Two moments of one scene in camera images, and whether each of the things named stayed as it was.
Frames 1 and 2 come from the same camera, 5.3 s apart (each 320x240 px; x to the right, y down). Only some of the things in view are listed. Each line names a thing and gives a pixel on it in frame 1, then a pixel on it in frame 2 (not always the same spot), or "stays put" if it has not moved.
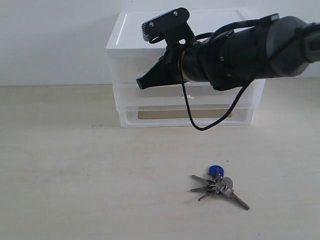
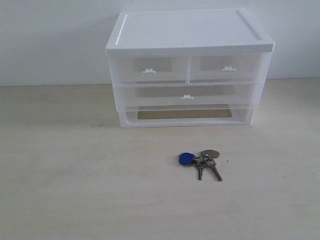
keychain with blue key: x=217 y=184 -> x=206 y=157
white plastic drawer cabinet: x=164 y=105 stays put
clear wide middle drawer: x=202 y=96 stays put
